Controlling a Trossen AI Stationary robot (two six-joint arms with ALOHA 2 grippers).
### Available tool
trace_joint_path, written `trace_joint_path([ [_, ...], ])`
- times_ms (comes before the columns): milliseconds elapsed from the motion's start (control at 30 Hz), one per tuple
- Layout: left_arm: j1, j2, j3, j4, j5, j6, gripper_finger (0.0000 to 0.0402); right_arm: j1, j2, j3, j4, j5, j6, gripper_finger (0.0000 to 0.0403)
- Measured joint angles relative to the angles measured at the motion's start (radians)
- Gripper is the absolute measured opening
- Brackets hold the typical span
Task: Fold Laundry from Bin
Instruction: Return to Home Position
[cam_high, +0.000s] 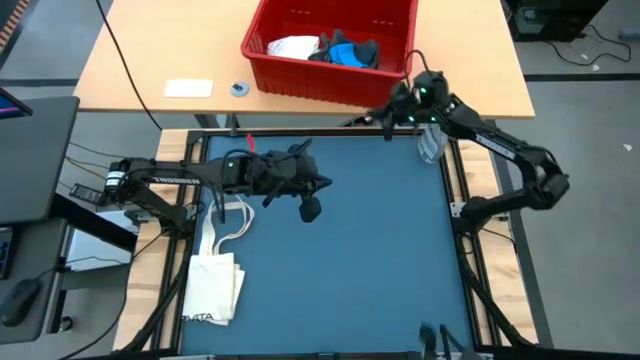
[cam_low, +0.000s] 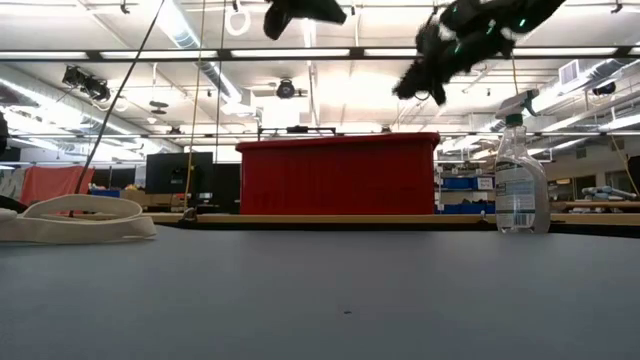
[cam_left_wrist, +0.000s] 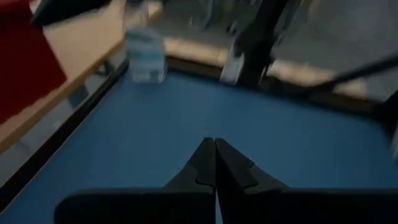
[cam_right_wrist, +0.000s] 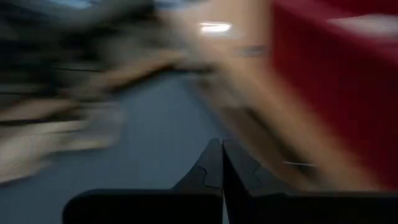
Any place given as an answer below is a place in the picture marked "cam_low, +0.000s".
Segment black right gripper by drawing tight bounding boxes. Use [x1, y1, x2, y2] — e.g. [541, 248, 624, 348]
[392, 0, 531, 106]

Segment blue storage bin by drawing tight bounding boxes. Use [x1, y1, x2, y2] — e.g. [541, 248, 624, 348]
[439, 202, 497, 215]
[440, 175, 496, 192]

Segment red plastic laundry bin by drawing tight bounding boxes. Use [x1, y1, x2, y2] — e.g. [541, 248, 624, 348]
[235, 132, 441, 216]

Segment clear plastic spray bottle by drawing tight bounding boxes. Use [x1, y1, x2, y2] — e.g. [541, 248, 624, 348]
[494, 89, 552, 235]

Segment black computer monitor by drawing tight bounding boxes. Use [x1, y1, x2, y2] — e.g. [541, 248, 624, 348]
[145, 152, 215, 196]

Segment black ceiling spotlight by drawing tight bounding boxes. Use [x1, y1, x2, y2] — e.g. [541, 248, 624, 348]
[62, 64, 112, 102]

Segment pale blue bundle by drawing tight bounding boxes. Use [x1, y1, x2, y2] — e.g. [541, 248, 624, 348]
[582, 185, 639, 201]

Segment light wooden desk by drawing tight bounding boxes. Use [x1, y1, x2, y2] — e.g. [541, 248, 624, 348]
[142, 212, 640, 227]

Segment orange red cloth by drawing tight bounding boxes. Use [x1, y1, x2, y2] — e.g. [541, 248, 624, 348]
[20, 165, 95, 206]

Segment cream canvas tote bag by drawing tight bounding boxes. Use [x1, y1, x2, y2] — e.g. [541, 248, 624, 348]
[0, 193, 158, 246]

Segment white hanging ring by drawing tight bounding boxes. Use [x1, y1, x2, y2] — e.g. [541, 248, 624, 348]
[224, 9, 252, 37]

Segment black overhead frame bar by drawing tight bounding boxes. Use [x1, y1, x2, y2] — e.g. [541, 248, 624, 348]
[0, 47, 640, 62]

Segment thin hanging cord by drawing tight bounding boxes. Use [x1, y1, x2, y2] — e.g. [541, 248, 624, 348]
[509, 52, 521, 96]

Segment silver ventilation duct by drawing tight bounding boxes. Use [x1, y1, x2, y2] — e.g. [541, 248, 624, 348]
[154, 0, 244, 101]

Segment yellow hanging rope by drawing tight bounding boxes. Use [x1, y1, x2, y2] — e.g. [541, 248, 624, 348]
[182, 0, 207, 211]

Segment long black cable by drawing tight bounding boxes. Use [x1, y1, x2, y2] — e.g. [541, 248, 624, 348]
[68, 0, 167, 219]

